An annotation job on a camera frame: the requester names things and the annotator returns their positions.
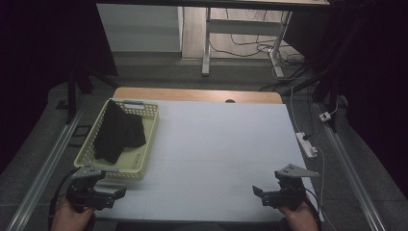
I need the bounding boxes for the black cloth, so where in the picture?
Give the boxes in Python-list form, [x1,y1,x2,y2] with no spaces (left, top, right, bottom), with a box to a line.
[93,99,147,165]

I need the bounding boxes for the white desk frame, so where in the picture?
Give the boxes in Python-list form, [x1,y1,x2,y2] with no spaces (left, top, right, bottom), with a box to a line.
[200,6,293,80]

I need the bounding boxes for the white table mat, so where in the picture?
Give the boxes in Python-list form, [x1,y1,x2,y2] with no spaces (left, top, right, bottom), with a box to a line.
[95,99,318,223]

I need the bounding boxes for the white power cable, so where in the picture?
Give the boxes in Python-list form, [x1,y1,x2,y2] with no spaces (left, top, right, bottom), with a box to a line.
[312,146,338,231]

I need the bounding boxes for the wooden table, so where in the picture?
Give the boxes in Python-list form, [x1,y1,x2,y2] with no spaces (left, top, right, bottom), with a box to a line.
[113,87,284,105]

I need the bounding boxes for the white power strip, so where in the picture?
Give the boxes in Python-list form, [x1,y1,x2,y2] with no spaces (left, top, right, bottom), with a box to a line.
[294,131,319,160]

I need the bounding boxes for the right hand-held gripper black cable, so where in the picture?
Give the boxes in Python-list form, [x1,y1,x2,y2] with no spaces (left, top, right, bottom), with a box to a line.
[302,187,323,231]

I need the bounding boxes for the hand-held gripper black cable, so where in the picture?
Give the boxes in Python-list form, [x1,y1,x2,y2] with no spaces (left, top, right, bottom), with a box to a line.
[302,187,323,231]
[47,168,79,231]

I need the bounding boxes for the metal floor rail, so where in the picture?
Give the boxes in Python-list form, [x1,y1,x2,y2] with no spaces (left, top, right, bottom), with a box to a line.
[5,107,85,231]
[316,102,388,231]

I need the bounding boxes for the left hand-held gripper black cable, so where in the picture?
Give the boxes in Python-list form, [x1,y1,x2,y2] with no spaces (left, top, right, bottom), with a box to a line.
[47,168,79,231]

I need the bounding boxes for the pale yellow plastic basket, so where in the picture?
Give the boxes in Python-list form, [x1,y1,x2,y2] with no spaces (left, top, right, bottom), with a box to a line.
[73,98,161,180]

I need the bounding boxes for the person's right hand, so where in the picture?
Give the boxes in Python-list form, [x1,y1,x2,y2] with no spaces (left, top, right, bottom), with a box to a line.
[278,200,319,231]

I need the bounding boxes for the white cabinet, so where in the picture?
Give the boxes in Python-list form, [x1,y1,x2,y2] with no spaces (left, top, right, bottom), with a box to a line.
[95,3,185,53]

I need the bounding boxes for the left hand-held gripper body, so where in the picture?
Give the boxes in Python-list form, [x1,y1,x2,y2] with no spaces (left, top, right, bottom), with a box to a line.
[65,165,112,214]

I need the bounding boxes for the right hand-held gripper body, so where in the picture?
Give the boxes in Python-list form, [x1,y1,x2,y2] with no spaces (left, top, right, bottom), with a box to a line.
[268,164,320,212]

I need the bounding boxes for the person's left hand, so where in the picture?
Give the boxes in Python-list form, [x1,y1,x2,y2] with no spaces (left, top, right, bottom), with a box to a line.
[50,196,96,231]

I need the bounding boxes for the black floor cables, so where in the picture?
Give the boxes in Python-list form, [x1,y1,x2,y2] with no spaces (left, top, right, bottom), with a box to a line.
[209,9,309,92]

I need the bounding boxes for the black stand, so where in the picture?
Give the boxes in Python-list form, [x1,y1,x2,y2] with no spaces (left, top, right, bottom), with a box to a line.
[288,18,367,134]
[64,64,120,125]

